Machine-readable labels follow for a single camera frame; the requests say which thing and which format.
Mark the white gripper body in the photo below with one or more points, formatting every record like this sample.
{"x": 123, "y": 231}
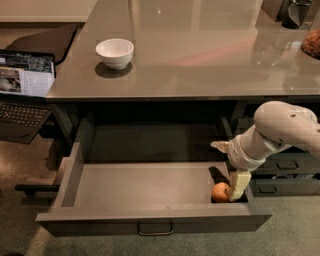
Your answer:
{"x": 238, "y": 156}

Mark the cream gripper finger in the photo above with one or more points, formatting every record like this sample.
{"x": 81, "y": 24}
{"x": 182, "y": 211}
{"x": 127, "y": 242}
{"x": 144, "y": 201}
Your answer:
{"x": 239, "y": 181}
{"x": 222, "y": 146}

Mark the orange round fruit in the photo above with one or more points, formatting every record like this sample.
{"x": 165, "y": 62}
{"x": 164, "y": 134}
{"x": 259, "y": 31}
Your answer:
{"x": 220, "y": 192}

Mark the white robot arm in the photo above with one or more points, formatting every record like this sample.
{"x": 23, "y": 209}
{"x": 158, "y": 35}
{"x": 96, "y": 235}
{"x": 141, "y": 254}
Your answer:
{"x": 277, "y": 126}

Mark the dark lower right drawer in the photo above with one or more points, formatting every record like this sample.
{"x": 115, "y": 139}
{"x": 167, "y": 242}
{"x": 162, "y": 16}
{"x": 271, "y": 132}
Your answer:
{"x": 285, "y": 187}

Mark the dark drawer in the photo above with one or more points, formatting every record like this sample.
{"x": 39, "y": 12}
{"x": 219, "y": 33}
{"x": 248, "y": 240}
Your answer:
{"x": 285, "y": 187}
{"x": 290, "y": 163}

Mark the dark middle right drawer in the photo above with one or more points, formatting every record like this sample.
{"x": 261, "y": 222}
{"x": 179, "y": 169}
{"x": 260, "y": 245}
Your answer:
{"x": 290, "y": 163}

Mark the open grey top drawer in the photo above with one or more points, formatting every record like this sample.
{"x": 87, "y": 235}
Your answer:
{"x": 118, "y": 176}

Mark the dark container on counter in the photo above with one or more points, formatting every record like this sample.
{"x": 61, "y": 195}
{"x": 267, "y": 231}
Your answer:
{"x": 290, "y": 13}

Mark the white ceramic bowl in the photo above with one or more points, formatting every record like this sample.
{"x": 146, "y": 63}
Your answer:
{"x": 116, "y": 54}

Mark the black chair base leg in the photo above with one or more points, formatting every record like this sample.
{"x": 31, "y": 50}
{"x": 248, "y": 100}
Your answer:
{"x": 30, "y": 189}

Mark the open black laptop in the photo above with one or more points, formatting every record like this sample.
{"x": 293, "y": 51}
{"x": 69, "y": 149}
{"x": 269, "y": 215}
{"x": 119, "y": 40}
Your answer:
{"x": 25, "y": 79}

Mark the metal drawer handle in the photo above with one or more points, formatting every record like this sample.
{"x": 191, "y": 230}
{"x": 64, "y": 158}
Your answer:
{"x": 155, "y": 229}

